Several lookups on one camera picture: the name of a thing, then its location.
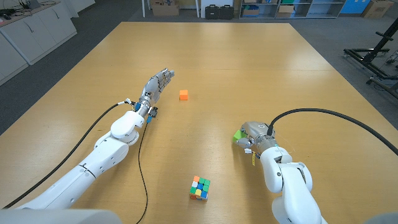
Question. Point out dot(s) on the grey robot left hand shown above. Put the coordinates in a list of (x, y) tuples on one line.
[(155, 87)]

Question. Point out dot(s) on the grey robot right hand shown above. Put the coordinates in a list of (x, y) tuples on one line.
[(259, 132)]

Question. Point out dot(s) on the green magnetic block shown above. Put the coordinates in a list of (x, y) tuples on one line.
[(238, 136)]

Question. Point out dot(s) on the orange magnetic block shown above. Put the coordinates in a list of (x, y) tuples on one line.
[(183, 95)]

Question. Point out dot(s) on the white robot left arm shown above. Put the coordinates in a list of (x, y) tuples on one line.
[(105, 152)]

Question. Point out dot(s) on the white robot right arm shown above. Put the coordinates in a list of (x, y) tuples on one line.
[(292, 193)]

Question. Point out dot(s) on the multicolored puzzle cube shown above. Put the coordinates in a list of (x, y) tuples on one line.
[(200, 188)]

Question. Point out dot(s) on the large cardboard box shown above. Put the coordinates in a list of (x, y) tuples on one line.
[(165, 9)]

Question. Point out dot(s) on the black hard case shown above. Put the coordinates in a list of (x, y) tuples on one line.
[(226, 12), (212, 12)]

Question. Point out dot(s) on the small cardboard box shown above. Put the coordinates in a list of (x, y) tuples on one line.
[(286, 11)]

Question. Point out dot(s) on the grey metal shelf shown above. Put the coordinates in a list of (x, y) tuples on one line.
[(323, 16)]

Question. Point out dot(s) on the white low cabinet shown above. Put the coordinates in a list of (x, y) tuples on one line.
[(31, 34)]

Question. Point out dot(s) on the black metal stand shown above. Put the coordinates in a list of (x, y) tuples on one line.
[(377, 46)]

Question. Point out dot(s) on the blue panel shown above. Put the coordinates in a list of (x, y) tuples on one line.
[(354, 6)]

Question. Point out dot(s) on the cardboard box with label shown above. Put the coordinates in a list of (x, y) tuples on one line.
[(377, 8)]

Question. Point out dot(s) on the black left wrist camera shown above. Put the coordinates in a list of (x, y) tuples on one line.
[(153, 111)]

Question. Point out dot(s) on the white table frame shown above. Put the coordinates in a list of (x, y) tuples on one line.
[(144, 9)]

